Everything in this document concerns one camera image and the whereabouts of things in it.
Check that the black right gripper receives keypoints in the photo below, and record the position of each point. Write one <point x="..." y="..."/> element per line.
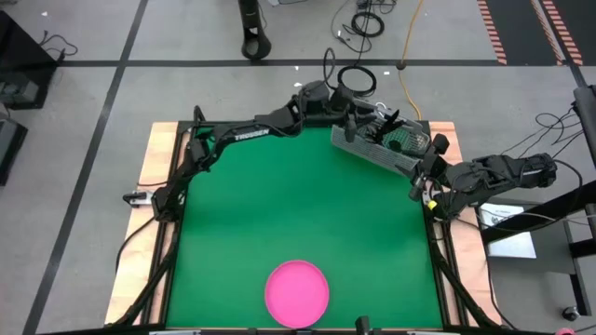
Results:
<point x="433" y="174"/>

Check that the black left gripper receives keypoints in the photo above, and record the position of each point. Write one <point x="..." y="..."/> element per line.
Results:
<point x="349" y="102"/>

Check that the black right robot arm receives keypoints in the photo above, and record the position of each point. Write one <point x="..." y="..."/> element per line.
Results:
<point x="503" y="179"/>

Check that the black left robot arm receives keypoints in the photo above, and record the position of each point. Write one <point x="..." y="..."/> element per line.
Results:
<point x="251" y="132"/>

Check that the green table mat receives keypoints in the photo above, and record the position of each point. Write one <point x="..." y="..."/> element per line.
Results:
<point x="298" y="209"/>

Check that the white paper sheet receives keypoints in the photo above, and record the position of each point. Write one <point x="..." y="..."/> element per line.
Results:
<point x="507" y="242"/>

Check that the black equipment stand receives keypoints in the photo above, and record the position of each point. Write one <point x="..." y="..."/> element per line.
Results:
<point x="535" y="218"/>

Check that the black floor stand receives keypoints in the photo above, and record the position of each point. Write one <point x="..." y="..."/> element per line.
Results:
<point x="247" y="14"/>

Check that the black handheld device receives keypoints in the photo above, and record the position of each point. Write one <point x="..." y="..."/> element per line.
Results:
<point x="362" y="325"/>

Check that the black floor mat orange stripes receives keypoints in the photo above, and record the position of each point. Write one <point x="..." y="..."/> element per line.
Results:
<point x="584" y="18"/>
<point x="517" y="28"/>

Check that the pink round plate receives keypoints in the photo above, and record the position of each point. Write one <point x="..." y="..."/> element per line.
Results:
<point x="297" y="294"/>

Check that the black caster wheel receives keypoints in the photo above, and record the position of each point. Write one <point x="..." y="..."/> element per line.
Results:
<point x="570" y="314"/>

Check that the pink round object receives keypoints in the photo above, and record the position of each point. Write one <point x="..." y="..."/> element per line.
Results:
<point x="565" y="332"/>

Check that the black cabinet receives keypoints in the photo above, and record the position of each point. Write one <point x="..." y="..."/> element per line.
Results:
<point x="23" y="60"/>

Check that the black equipment box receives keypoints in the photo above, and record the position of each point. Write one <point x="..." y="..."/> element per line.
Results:
<point x="9" y="149"/>

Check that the metal clamp bracket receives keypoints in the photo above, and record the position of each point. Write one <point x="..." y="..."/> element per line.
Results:
<point x="137" y="199"/>

